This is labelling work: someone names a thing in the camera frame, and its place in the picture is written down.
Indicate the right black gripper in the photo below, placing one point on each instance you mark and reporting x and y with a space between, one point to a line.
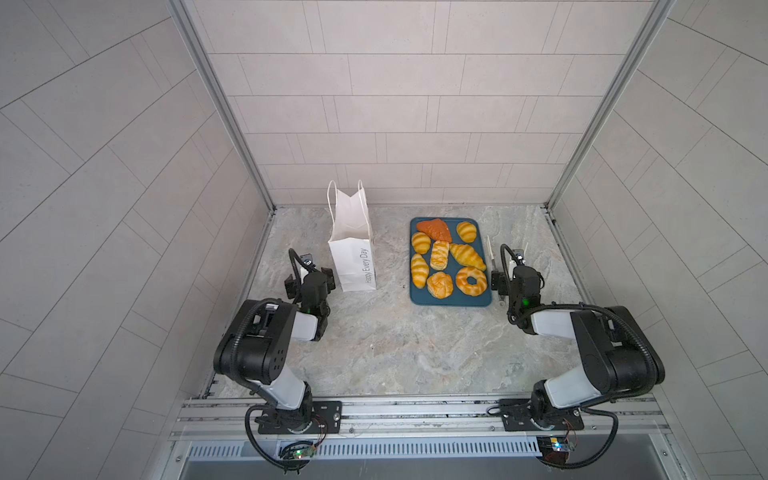
500 282

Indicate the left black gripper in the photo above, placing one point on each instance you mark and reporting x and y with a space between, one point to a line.
294 285

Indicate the ring shaped donut bread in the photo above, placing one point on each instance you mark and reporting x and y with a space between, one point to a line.
471 281

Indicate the long striped croissant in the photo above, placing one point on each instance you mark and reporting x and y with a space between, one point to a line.
466 256

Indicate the round scored bun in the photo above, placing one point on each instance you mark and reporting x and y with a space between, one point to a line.
440 285

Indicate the small striped bun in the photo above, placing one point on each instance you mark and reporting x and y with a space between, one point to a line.
467 232
421 242

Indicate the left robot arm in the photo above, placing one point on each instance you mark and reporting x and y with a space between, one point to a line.
253 351

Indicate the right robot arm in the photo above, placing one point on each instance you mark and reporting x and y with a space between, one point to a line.
615 358

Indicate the white paper bag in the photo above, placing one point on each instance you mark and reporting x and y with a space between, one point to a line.
351 240

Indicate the braided pastry bread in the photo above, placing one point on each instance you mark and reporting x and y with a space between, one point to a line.
439 255

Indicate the blue rectangular tray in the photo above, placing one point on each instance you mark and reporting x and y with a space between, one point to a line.
457 298

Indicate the reddish brown croissant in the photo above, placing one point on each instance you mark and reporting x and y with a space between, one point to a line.
437 229

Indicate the striped bun lower left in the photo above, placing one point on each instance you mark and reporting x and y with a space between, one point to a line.
419 270

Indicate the left circuit board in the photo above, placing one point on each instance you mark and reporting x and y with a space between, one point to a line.
298 451

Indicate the circuit board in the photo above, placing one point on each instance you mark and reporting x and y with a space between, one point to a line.
555 449
298 451

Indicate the right circuit board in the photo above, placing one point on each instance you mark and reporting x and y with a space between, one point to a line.
555 449

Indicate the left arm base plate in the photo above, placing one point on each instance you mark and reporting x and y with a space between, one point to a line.
323 417

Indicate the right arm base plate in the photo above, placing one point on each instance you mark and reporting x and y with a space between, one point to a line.
529 415

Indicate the aluminium rail frame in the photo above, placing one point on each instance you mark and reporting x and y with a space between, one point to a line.
405 427

